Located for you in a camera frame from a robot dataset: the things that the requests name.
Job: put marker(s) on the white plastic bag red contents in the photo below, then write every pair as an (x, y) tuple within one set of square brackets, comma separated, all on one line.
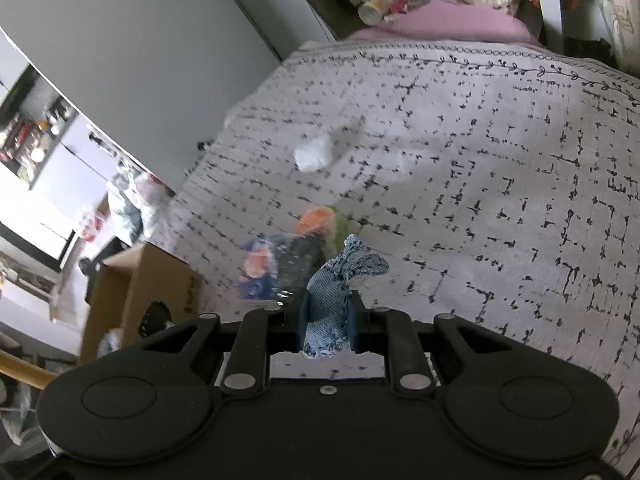
[(150, 191)]

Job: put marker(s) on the yellow wooden bar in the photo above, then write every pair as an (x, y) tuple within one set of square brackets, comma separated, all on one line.
[(25, 371)]

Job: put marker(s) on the brown cardboard box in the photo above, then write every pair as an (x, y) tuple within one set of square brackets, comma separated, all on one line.
[(145, 287)]

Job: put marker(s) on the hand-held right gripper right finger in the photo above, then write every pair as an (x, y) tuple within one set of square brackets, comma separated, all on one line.
[(354, 321)]

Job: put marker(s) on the white kitchen cabinet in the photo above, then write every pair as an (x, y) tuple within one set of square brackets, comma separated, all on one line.
[(75, 160)]

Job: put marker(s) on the black dashed printed blanket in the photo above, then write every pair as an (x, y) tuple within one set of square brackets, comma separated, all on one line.
[(475, 160)]

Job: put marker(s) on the grey white plastic bag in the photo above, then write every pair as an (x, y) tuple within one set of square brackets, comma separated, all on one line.
[(120, 210)]

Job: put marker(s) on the pink pillow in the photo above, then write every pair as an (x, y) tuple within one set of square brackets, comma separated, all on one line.
[(450, 22)]

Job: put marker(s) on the blue denim plush toy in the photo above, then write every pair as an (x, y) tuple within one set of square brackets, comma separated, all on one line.
[(327, 302)]

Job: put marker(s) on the burger plush toy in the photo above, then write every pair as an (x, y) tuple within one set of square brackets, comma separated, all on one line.
[(315, 220)]

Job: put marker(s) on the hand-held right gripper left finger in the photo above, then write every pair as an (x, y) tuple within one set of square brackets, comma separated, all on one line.
[(303, 321)]

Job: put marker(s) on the clear jar with yellow end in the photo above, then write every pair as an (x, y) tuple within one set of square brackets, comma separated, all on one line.
[(374, 10)]

